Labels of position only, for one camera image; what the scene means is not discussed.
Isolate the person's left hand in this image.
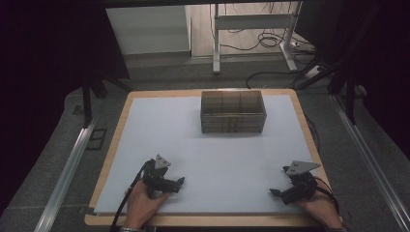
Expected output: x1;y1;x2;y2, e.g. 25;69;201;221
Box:
123;179;172;230

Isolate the person's right hand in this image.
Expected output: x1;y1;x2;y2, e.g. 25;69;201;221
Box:
295;178;343;230

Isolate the transparent brown drawer organizer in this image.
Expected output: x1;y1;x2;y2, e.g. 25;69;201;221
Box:
199;89;268;135

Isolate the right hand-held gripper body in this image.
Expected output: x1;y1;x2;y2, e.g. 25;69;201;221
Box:
279;159;322;206

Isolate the white board with wooden frame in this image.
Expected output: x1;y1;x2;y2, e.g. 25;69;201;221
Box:
93;94;323;217

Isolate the long black floor cable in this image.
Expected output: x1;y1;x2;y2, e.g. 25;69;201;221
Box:
245;56;320;90

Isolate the coiled black floor cable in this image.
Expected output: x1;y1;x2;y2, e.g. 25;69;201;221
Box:
221;28;293;52

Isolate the black metal stand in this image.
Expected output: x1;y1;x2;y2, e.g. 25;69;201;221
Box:
80;75;133;130
294;57;360;126

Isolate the white cabinet panel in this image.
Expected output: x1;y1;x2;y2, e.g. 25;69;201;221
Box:
105;5;192;56

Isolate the white power strip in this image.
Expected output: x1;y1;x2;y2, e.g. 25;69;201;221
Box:
305;65;323;80

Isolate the white metal desk frame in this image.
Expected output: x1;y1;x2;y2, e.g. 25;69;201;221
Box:
212;1;305;74

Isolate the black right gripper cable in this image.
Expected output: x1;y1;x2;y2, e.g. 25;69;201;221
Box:
314;180;340;215

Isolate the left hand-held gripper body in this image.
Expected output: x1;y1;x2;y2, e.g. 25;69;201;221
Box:
141;154;178;198

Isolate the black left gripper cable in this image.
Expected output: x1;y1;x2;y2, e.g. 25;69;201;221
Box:
108;159;153;232

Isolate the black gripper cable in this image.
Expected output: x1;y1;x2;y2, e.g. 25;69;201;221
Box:
314;180;340;215
108;159;153;232

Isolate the black curtain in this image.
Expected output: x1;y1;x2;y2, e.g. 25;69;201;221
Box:
294;0;410;160
0;0;131;217

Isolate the black floor plate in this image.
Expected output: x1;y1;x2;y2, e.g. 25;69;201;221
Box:
85;128;108;152

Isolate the aluminium rail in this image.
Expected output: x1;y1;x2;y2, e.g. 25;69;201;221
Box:
331;93;410;232
33;116;100;232

